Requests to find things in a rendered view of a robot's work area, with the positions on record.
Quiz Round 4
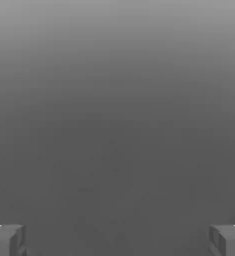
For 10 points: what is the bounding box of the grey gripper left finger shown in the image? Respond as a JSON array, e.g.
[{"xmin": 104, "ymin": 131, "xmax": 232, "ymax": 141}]
[{"xmin": 0, "ymin": 224, "xmax": 27, "ymax": 256}]

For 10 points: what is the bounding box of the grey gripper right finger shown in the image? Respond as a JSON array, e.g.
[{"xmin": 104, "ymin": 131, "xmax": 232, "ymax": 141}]
[{"xmin": 208, "ymin": 224, "xmax": 235, "ymax": 256}]

